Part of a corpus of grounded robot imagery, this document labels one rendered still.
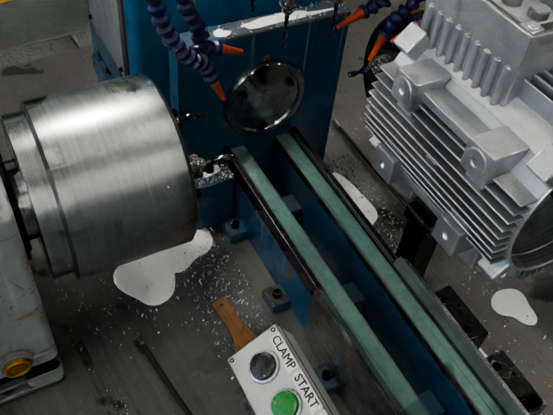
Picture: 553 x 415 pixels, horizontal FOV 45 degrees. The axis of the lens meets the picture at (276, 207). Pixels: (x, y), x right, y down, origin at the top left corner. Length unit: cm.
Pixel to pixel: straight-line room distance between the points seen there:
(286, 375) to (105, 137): 36
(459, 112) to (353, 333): 45
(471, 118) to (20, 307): 58
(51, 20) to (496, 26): 277
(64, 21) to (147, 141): 239
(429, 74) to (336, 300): 46
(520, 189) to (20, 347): 67
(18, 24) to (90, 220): 244
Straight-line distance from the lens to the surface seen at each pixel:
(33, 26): 319
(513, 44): 56
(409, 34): 63
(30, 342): 95
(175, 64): 101
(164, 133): 84
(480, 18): 58
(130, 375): 103
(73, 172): 82
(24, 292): 87
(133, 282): 112
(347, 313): 96
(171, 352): 105
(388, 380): 92
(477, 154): 54
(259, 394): 73
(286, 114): 116
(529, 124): 57
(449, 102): 59
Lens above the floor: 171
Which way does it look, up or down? 48 degrees down
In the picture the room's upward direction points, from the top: 7 degrees clockwise
